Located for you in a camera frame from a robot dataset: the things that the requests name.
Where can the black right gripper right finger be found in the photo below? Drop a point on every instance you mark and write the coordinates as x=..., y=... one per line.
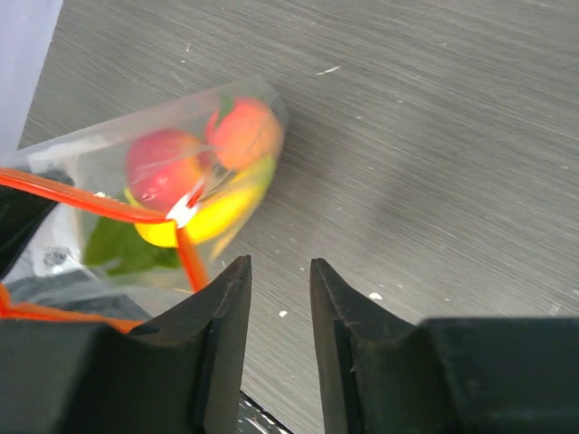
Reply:
x=381, y=374

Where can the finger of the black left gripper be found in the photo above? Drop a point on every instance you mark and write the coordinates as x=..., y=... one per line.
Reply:
x=37, y=236

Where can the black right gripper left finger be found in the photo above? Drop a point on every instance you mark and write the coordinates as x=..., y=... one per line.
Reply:
x=179, y=372

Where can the clear zip bag orange zipper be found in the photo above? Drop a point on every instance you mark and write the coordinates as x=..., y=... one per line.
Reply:
x=85, y=170

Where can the green leafy vegetable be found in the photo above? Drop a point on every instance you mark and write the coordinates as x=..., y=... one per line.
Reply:
x=117, y=248

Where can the red apple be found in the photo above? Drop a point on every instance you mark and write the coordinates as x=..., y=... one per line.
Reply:
x=164, y=166

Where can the yellow banana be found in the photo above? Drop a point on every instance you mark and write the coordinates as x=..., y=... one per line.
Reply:
x=221, y=212

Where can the orange peach fruit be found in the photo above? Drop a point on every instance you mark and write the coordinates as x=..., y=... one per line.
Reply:
x=242, y=130

